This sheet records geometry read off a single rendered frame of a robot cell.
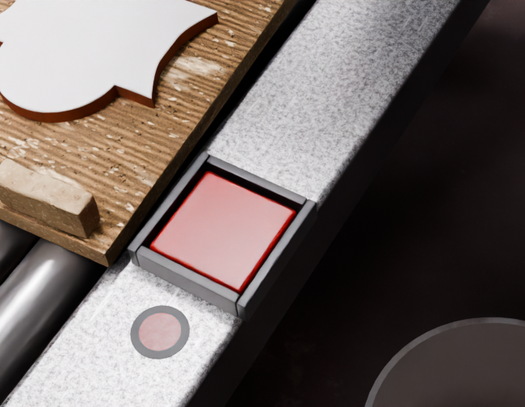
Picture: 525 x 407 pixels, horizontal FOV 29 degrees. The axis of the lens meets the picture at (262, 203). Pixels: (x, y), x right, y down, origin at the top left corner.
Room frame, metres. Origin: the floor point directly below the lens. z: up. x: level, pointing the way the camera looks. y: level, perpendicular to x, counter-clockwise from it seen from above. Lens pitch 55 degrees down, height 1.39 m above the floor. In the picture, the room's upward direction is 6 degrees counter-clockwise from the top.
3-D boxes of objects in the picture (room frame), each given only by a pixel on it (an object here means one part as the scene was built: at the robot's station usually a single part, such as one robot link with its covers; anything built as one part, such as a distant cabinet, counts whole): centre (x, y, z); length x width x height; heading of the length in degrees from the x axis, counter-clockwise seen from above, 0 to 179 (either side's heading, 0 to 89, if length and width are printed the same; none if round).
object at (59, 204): (0.33, 0.12, 0.95); 0.06 x 0.02 x 0.03; 57
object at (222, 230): (0.31, 0.02, 0.92); 0.06 x 0.06 x 0.01; 54
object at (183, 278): (0.31, 0.02, 0.92); 0.08 x 0.08 x 0.02; 54
